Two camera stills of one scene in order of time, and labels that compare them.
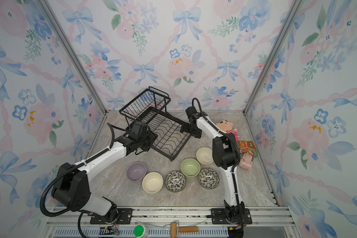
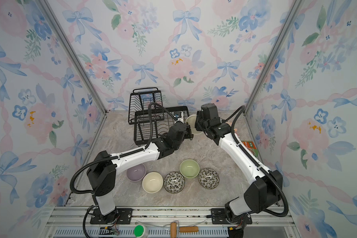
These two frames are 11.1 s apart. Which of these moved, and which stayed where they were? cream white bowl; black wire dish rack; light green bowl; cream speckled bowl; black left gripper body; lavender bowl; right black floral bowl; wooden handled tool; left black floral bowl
Moved: cream speckled bowl; black left gripper body; black wire dish rack
Stayed: lavender bowl; right black floral bowl; wooden handled tool; cream white bowl; left black floral bowl; light green bowl
